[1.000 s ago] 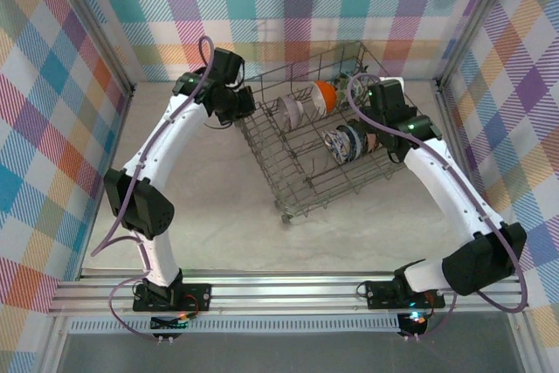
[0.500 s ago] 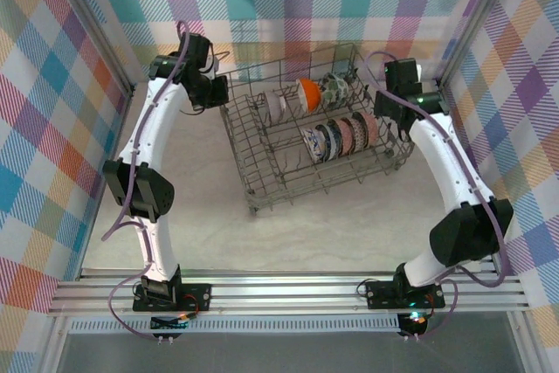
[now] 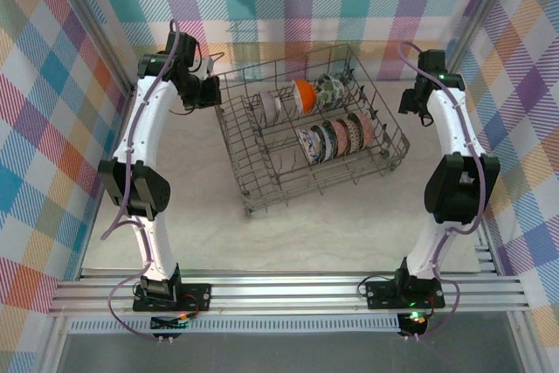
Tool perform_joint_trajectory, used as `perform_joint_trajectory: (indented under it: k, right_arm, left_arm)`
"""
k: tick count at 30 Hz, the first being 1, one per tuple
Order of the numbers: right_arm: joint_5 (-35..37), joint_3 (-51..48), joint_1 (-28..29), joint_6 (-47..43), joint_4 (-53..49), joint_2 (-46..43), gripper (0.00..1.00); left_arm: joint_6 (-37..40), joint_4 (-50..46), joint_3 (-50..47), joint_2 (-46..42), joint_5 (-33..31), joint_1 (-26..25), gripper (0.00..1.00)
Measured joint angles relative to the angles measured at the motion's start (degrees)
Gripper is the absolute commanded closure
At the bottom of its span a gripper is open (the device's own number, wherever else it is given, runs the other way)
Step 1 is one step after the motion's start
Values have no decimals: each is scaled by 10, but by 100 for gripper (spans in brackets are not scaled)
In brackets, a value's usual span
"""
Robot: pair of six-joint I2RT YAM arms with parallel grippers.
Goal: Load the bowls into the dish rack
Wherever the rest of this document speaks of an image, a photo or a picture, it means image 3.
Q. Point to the blue and yellow patterned bowl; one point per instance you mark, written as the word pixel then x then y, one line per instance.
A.
pixel 307 146

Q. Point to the small electronics module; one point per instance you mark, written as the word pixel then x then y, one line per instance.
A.
pixel 168 325
pixel 415 322

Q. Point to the teal rimmed bowl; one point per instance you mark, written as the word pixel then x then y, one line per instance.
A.
pixel 325 142

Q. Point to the orange and white bowl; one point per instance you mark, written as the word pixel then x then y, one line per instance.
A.
pixel 305 95

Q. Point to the aluminium frame post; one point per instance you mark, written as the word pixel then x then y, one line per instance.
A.
pixel 100 28
pixel 475 19

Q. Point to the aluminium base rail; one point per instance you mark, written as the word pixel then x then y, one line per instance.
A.
pixel 284 296

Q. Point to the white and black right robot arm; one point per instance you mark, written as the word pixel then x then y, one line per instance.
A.
pixel 454 124

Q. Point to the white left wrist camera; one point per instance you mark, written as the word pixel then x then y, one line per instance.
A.
pixel 206 66

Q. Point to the white bowl green leaf print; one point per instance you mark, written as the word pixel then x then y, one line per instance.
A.
pixel 329 90

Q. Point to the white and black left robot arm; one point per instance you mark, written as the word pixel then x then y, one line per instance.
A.
pixel 146 119

